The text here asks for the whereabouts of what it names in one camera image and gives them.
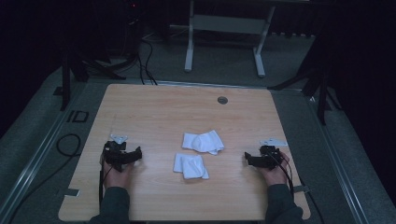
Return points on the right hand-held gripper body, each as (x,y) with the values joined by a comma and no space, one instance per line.
(268,157)

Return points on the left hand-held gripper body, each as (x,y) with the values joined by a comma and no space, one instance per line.
(114,153)

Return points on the person's right hand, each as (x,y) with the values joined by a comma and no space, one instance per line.
(275,175)

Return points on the person's left hand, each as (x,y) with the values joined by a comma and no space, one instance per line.
(115,178)

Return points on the crumpled white towel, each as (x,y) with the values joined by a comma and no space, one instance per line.
(204,142)

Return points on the folded white towel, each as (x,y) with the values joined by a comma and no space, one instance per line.
(190,166)

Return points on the grey table grommet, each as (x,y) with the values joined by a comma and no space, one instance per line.
(222,100)

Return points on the black metal stand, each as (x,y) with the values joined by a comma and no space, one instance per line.
(66,81)
(322,93)

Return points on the metal floor rail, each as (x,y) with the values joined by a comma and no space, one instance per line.
(29,169)
(339,168)

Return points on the white desk frame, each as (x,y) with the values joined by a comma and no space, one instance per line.
(229,24)

